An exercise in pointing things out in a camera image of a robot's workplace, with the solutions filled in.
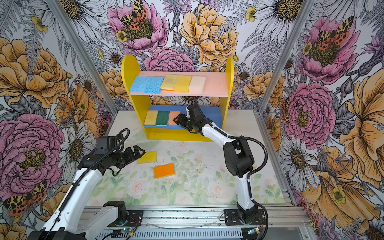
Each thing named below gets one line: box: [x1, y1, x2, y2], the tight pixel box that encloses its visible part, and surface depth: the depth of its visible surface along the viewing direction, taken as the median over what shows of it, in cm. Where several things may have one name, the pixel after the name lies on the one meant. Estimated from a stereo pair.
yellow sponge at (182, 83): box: [174, 75, 192, 93], surface depth 76 cm
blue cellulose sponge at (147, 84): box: [130, 76, 158, 94], surface depth 78 cm
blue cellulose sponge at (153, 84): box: [145, 76, 165, 94], surface depth 78 cm
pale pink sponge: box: [189, 76, 206, 94], surface depth 76 cm
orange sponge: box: [154, 163, 175, 179], surface depth 91 cm
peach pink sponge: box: [168, 111, 181, 126], surface depth 97 cm
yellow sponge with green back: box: [144, 110, 159, 125], surface depth 98 cm
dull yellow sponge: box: [160, 74, 178, 91], surface depth 77 cm
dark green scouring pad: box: [155, 111, 170, 127], surface depth 98 cm
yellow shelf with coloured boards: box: [121, 54, 235, 142], surface depth 80 cm
